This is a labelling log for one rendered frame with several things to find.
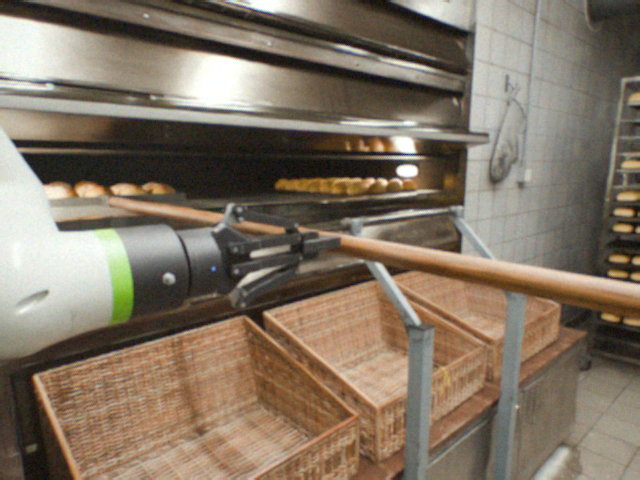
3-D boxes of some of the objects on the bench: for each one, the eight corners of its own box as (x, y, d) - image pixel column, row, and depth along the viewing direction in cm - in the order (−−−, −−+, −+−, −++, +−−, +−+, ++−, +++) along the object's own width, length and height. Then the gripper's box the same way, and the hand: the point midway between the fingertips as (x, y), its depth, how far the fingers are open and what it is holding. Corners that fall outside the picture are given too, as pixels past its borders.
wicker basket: (260, 392, 139) (258, 310, 134) (373, 343, 177) (374, 278, 172) (377, 469, 104) (380, 362, 99) (487, 388, 142) (493, 308, 137)
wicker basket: (42, 484, 100) (26, 373, 94) (248, 395, 137) (245, 312, 132) (117, 652, 65) (97, 495, 60) (363, 473, 103) (365, 365, 98)
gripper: (155, 203, 48) (317, 194, 63) (163, 315, 50) (317, 279, 66) (185, 208, 42) (354, 196, 58) (192, 334, 45) (352, 289, 60)
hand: (316, 243), depth 59 cm, fingers closed
